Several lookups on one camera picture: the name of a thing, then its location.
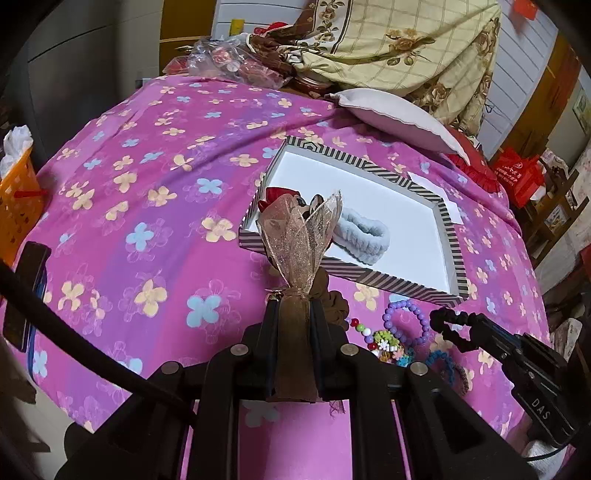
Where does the blue bead bracelet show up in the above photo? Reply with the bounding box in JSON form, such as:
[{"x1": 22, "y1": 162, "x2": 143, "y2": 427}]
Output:
[{"x1": 424, "y1": 349, "x2": 470, "y2": 393}]

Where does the light blue fluffy scrunchie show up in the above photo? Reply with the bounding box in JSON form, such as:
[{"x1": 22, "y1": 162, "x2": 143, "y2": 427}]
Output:
[{"x1": 332, "y1": 208, "x2": 390, "y2": 265}]

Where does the gold organza bow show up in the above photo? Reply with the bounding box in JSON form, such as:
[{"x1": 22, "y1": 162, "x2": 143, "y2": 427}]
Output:
[{"x1": 256, "y1": 192, "x2": 342, "y2": 402}]

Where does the red satin bow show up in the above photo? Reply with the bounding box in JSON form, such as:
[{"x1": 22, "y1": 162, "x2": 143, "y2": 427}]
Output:
[{"x1": 257, "y1": 186, "x2": 308, "y2": 213}]

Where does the brown scrunchie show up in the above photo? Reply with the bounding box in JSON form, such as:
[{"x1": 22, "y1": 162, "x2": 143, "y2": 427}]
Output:
[{"x1": 310, "y1": 268, "x2": 349, "y2": 331}]

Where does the striped white tray box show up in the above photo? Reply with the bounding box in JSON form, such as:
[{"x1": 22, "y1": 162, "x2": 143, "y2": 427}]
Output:
[{"x1": 238, "y1": 136, "x2": 468, "y2": 307}]

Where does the white paper sheet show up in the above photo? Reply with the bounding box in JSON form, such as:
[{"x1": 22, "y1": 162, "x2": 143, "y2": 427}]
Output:
[{"x1": 409, "y1": 173, "x2": 464, "y2": 225}]

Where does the wooden shelf rack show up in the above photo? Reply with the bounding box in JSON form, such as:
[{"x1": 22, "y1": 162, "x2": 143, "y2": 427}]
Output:
[{"x1": 522, "y1": 161, "x2": 589, "y2": 268}]

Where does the red fringed cushion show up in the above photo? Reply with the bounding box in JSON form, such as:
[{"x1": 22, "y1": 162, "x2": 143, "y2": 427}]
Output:
[{"x1": 447, "y1": 126, "x2": 501, "y2": 194}]

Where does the red shopping bag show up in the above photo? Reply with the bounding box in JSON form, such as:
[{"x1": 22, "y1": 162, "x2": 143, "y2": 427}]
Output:
[{"x1": 491, "y1": 147, "x2": 545, "y2": 209}]

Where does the leopard print bow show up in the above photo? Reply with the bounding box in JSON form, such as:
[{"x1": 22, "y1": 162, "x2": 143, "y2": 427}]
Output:
[{"x1": 295, "y1": 194, "x2": 325, "y2": 220}]

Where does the pink floral bedsheet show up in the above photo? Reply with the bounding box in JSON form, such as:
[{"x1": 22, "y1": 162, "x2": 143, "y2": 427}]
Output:
[{"x1": 13, "y1": 74, "x2": 555, "y2": 480}]

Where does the white pink pillow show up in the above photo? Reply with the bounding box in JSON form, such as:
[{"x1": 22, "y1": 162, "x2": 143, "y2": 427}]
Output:
[{"x1": 328, "y1": 88, "x2": 470, "y2": 165}]

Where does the beige floral quilt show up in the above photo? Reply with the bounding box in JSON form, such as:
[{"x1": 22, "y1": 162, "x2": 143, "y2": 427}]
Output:
[{"x1": 249, "y1": 0, "x2": 502, "y2": 135}]

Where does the orange plastic basket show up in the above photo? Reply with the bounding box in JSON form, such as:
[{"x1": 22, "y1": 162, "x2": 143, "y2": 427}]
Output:
[{"x1": 0, "y1": 147, "x2": 47, "y2": 266}]

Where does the clear plastic bag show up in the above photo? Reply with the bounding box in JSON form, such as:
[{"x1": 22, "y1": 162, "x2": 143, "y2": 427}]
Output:
[{"x1": 163, "y1": 37, "x2": 290, "y2": 89}]

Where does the grey refrigerator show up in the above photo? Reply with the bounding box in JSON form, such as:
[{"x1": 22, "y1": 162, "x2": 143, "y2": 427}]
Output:
[{"x1": 6, "y1": 1, "x2": 163, "y2": 167}]

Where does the purple bead bracelet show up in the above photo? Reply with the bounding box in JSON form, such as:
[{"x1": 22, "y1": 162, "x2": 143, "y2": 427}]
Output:
[{"x1": 382, "y1": 299, "x2": 432, "y2": 348}]

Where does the multicolour round bead bracelet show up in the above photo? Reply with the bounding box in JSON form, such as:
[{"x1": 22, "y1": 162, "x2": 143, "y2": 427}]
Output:
[{"x1": 348, "y1": 316, "x2": 408, "y2": 365}]

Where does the black cable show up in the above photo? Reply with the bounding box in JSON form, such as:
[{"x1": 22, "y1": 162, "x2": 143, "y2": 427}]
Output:
[{"x1": 0, "y1": 260, "x2": 195, "y2": 407}]

